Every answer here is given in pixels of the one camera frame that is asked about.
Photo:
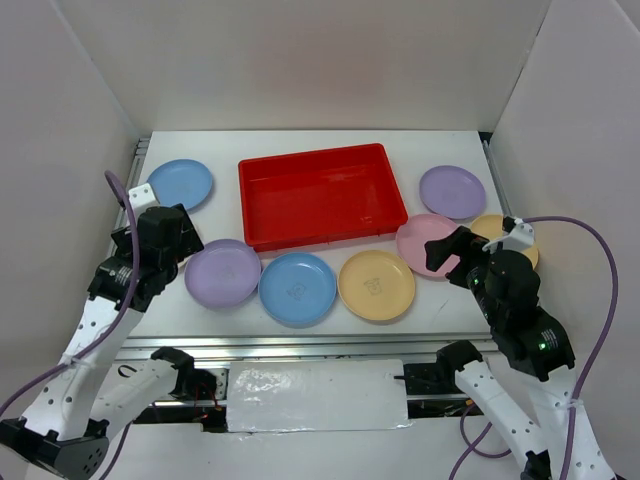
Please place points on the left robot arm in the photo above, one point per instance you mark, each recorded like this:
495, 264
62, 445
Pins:
69, 426

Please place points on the cream white plate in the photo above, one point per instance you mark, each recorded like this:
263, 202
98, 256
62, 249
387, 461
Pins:
182, 262

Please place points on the red plastic bin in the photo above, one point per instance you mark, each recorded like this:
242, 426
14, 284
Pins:
320, 196

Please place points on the aluminium front rail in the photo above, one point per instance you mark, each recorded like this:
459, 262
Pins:
300, 347

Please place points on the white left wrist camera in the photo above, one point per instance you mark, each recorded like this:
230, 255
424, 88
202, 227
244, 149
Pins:
142, 197

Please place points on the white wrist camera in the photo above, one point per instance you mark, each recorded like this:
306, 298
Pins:
517, 236
142, 197

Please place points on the yellow plate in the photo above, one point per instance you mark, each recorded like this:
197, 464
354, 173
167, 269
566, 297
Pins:
376, 285
489, 226

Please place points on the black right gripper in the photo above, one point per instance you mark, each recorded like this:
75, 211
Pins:
462, 241

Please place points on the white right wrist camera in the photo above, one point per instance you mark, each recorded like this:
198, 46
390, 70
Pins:
517, 236

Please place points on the blue plate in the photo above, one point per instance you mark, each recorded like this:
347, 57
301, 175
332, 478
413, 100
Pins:
181, 181
297, 289

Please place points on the pink plate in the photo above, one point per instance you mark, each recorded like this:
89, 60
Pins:
415, 233

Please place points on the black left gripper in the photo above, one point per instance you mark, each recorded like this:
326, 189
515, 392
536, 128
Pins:
189, 241

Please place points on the white foil cover panel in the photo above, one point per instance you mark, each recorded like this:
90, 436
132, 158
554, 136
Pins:
326, 396

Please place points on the purple plate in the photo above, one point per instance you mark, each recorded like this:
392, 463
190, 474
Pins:
452, 192
224, 274

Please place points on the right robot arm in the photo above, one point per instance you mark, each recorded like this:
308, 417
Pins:
559, 442

